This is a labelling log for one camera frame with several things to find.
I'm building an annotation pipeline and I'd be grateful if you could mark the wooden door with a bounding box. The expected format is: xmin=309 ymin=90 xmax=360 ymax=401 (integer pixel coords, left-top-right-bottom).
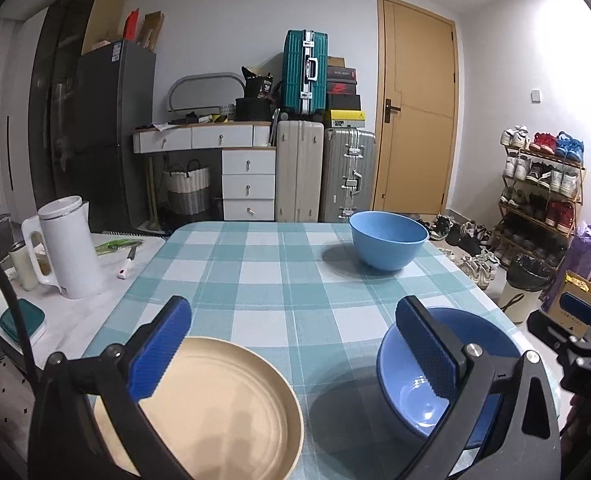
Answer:
xmin=373 ymin=0 xmax=459 ymax=214

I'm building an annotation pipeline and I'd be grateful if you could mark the white drawer desk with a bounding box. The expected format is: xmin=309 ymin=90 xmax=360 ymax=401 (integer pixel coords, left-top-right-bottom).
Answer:
xmin=133 ymin=122 xmax=276 ymax=222

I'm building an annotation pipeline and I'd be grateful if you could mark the stack of shoe boxes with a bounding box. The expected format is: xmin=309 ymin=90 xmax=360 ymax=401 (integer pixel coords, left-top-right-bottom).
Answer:
xmin=324 ymin=56 xmax=366 ymax=128

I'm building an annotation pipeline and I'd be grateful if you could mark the black refrigerator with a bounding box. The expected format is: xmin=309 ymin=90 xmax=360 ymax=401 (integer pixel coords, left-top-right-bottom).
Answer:
xmin=67 ymin=39 xmax=156 ymax=232

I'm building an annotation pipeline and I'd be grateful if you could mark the oval mirror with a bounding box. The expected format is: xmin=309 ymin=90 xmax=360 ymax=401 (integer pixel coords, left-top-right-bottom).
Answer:
xmin=166 ymin=73 xmax=245 ymax=114

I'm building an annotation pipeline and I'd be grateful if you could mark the teal suitcase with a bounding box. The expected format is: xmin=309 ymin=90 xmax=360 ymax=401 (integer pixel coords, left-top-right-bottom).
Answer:
xmin=282 ymin=29 xmax=328 ymax=117

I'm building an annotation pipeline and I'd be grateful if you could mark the white electric kettle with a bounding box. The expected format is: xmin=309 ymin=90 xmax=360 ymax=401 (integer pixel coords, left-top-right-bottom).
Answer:
xmin=21 ymin=195 xmax=105 ymax=299

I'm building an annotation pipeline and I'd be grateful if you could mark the silver suitcase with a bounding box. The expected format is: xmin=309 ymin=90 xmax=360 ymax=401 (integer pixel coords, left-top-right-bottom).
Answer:
xmin=319 ymin=127 xmax=377 ymax=223

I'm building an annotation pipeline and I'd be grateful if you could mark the trash bin with black bag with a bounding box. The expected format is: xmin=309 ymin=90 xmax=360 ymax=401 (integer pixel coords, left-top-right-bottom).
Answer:
xmin=497 ymin=254 xmax=556 ymax=324

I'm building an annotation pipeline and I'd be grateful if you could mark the light blue deep bowl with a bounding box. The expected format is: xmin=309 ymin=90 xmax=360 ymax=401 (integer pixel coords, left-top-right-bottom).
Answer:
xmin=349 ymin=211 xmax=429 ymax=272

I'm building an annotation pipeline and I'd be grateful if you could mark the purple yoga mat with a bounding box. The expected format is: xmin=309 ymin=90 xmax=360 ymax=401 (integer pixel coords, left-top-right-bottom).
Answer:
xmin=542 ymin=220 xmax=591 ymax=312

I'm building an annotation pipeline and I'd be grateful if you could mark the shoe rack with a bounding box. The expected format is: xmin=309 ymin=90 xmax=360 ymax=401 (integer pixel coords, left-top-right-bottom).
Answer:
xmin=492 ymin=126 xmax=586 ymax=270

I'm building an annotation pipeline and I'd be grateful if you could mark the teal plaid tablecloth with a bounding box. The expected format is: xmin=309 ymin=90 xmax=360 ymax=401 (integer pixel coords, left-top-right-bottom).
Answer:
xmin=87 ymin=222 xmax=530 ymax=479

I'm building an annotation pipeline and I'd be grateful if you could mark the black bag on desk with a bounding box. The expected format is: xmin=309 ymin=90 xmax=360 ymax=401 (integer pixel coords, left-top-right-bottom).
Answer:
xmin=235 ymin=66 xmax=275 ymax=122

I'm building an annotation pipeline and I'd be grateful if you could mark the teal lidded container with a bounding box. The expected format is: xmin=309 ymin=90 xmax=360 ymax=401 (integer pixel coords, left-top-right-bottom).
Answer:
xmin=0 ymin=298 xmax=46 ymax=344

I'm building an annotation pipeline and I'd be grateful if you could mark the woven laundry basket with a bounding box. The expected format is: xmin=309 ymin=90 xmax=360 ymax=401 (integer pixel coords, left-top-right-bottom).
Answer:
xmin=163 ymin=159 xmax=210 ymax=216

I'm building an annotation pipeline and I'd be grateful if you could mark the dark blue shallow bowl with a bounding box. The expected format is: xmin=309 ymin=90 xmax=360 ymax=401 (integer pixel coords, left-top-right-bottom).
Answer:
xmin=376 ymin=307 xmax=520 ymax=448

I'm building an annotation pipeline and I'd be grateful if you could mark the white handled knife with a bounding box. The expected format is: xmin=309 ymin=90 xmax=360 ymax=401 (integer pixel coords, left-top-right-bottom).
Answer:
xmin=117 ymin=246 xmax=137 ymax=280

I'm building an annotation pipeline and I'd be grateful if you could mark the beige plate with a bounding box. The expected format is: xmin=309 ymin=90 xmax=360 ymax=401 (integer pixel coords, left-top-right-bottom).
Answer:
xmin=92 ymin=335 xmax=305 ymax=480

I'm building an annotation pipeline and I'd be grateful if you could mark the beige suitcase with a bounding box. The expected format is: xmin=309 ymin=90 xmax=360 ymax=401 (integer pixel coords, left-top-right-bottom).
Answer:
xmin=275 ymin=120 xmax=325 ymax=222

